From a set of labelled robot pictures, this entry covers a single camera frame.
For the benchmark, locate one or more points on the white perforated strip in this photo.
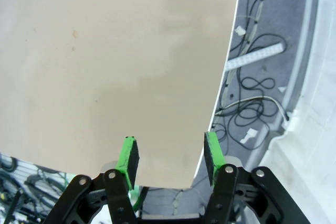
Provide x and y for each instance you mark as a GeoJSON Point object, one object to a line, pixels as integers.
{"type": "Point", "coordinates": [254, 56]}

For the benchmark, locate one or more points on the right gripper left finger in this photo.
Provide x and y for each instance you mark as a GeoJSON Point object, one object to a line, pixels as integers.
{"type": "Point", "coordinates": [119, 195]}

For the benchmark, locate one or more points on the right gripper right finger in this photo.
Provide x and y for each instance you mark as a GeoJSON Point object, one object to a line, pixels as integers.
{"type": "Point", "coordinates": [225, 195]}

